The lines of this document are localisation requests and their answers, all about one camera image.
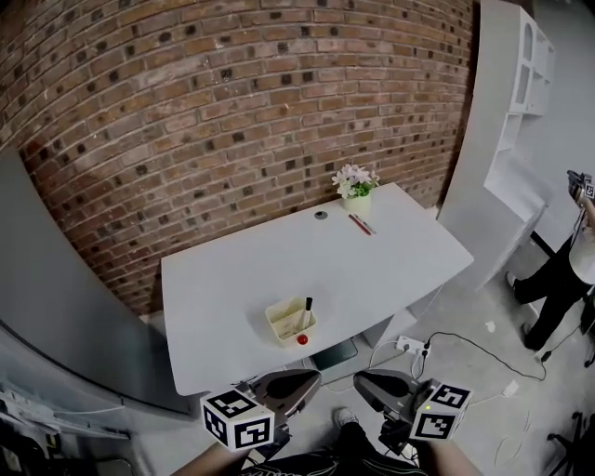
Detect white cable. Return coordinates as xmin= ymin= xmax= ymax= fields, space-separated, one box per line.
xmin=320 ymin=340 xmax=402 ymax=394

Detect white power strip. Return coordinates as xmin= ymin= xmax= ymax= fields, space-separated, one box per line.
xmin=394 ymin=335 xmax=431 ymax=357

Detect dark box under desk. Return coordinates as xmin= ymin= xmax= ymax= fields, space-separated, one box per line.
xmin=310 ymin=338 xmax=360 ymax=373

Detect red pen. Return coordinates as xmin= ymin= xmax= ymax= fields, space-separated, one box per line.
xmin=348 ymin=214 xmax=373 ymax=237

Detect person's left forearm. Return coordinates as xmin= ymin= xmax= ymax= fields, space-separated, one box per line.
xmin=169 ymin=442 xmax=250 ymax=476

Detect cream plastic pen holder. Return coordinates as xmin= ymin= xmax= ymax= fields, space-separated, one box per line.
xmin=264 ymin=297 xmax=318 ymax=349

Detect grey partition panel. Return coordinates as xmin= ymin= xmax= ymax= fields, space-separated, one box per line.
xmin=0 ymin=147 xmax=192 ymax=416

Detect person's right forearm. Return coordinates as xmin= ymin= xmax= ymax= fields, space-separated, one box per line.
xmin=408 ymin=438 xmax=485 ymax=476

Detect white shelf cabinet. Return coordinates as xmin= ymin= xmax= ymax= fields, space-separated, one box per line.
xmin=436 ymin=0 xmax=557 ymax=292

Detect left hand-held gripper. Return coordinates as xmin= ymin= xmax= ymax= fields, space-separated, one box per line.
xmin=200 ymin=368 xmax=323 ymax=451

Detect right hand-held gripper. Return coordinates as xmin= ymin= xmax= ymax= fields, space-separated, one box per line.
xmin=352 ymin=369 xmax=474 ymax=456

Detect black chair base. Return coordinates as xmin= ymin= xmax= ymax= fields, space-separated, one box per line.
xmin=547 ymin=410 xmax=595 ymax=460

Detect person's grey shoe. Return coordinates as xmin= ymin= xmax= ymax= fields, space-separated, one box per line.
xmin=333 ymin=407 xmax=361 ymax=430

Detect black floor cable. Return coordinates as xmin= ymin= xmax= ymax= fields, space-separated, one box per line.
xmin=410 ymin=330 xmax=548 ymax=383

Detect potted white flowers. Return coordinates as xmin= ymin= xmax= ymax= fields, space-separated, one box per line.
xmin=331 ymin=163 xmax=381 ymax=217

